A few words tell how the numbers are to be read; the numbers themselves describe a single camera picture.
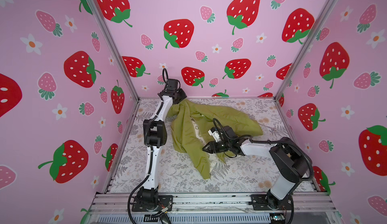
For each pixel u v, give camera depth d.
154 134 0.66
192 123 1.00
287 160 0.48
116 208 0.73
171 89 0.85
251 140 0.64
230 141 0.72
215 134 0.84
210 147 0.81
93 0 0.72
